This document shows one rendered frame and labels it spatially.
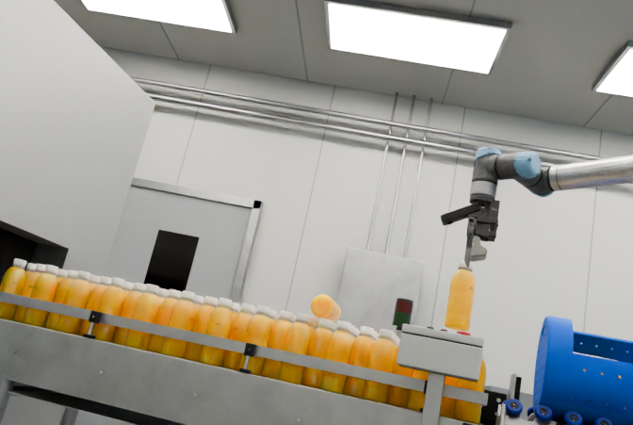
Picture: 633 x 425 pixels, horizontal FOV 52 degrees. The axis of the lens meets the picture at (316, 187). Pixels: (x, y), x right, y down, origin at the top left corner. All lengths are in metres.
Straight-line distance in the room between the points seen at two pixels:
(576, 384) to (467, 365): 0.34
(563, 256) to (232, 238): 2.68
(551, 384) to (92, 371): 1.28
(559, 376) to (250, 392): 0.82
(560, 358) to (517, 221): 3.69
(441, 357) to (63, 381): 1.10
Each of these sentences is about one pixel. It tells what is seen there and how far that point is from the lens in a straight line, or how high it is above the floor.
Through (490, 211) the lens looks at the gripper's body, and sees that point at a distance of 1.92.
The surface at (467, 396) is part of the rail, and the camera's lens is 1.78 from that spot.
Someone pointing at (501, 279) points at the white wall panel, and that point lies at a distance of 5.38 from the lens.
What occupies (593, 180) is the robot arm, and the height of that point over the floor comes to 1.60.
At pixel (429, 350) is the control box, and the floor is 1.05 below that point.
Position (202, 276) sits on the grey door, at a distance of 5.34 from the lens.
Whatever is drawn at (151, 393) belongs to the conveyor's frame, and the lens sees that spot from 1.95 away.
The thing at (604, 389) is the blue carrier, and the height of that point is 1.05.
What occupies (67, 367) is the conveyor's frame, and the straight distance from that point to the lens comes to 2.09.
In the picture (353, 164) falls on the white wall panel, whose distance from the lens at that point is 5.48.
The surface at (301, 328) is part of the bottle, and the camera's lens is 1.86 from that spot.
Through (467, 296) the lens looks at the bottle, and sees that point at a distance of 1.85.
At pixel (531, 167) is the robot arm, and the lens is 1.89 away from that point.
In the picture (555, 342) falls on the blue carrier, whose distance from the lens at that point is 1.88.
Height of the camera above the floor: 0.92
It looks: 16 degrees up
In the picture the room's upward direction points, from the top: 12 degrees clockwise
